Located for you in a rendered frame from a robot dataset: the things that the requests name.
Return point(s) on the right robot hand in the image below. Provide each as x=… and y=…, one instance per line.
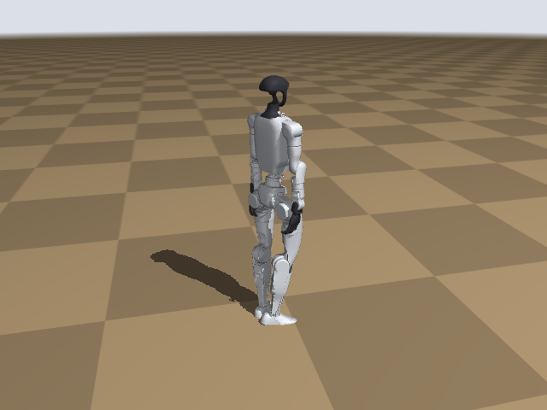
x=295, y=219

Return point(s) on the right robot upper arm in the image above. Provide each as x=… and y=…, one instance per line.
x=293, y=132

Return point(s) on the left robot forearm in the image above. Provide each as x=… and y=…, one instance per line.
x=256, y=173

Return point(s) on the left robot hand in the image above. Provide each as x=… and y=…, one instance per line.
x=252, y=209

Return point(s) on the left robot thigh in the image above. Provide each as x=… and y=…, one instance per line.
x=264, y=226

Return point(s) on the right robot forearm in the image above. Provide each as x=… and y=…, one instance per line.
x=297, y=186

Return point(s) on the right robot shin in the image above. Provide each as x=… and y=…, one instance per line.
x=280, y=280

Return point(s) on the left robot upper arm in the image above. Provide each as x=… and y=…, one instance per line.
x=252, y=139

